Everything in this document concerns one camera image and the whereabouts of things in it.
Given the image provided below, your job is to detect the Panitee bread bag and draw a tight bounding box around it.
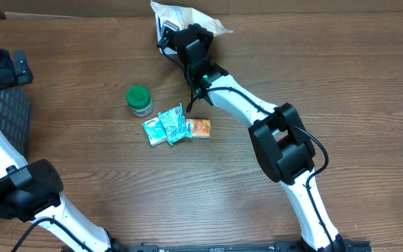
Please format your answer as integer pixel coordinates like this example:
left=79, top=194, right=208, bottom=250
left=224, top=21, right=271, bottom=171
left=150, top=1, right=233, bottom=39

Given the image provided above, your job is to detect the green lid jar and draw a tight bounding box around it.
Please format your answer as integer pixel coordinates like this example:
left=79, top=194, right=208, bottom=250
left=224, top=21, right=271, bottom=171
left=125, top=85, right=153, bottom=117

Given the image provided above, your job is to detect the teal snack packet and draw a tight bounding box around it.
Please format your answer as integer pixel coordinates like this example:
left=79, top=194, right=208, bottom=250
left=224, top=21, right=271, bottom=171
left=158, top=103, right=192, bottom=146

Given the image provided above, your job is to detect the orange snack packet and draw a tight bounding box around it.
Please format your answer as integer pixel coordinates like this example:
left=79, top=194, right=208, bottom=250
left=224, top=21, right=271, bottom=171
left=185, top=119, right=211, bottom=139

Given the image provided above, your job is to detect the small teal tissue pack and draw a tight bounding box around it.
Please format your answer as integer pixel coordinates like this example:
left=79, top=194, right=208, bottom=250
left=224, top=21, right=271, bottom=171
left=142, top=117, right=167, bottom=147

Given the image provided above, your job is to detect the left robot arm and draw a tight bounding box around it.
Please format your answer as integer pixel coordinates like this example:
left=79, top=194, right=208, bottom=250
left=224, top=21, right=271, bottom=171
left=0, top=49, right=120, bottom=251

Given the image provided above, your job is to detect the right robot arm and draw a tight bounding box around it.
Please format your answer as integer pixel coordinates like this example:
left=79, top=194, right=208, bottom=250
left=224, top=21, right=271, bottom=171
left=158, top=22, right=341, bottom=251

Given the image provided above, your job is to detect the dark grey mesh basket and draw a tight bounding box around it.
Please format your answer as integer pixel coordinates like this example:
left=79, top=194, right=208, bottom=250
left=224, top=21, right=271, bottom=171
left=0, top=87, right=31, bottom=157

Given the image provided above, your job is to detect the cardboard backdrop wall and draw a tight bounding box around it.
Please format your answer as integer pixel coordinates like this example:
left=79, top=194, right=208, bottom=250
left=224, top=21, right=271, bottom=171
left=0, top=0, right=403, bottom=19

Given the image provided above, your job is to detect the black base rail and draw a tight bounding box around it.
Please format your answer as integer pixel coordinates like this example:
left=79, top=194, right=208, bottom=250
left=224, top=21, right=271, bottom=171
left=121, top=239, right=373, bottom=252

